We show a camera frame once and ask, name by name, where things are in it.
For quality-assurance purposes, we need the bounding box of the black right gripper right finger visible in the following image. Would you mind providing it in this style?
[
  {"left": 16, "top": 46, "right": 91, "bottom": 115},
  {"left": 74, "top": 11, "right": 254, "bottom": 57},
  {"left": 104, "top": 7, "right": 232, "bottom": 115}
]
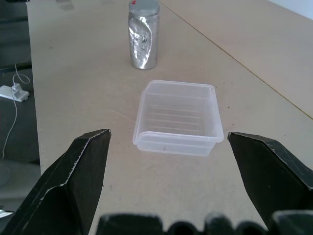
[{"left": 227, "top": 131, "right": 313, "bottom": 231}]

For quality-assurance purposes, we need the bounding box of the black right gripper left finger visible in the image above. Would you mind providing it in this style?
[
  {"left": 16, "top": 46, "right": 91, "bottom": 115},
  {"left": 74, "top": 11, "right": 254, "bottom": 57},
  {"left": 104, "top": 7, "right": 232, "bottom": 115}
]
[{"left": 0, "top": 128, "right": 112, "bottom": 235}]

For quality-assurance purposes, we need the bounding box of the clear plastic square container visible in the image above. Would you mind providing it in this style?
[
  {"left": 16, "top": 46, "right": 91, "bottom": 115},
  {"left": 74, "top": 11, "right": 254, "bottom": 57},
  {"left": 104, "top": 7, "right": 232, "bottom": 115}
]
[{"left": 132, "top": 79, "right": 225, "bottom": 157}]

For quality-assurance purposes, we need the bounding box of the silver foil-wrapped jar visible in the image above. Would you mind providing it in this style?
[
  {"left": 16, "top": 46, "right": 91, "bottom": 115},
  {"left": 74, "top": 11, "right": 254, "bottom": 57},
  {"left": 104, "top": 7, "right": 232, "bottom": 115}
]
[{"left": 127, "top": 0, "right": 160, "bottom": 71}]

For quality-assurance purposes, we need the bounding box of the white power strip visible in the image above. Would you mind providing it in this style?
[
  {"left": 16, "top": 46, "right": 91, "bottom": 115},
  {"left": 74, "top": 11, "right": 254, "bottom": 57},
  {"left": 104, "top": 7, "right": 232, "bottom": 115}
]
[{"left": 0, "top": 85, "right": 30, "bottom": 103}]

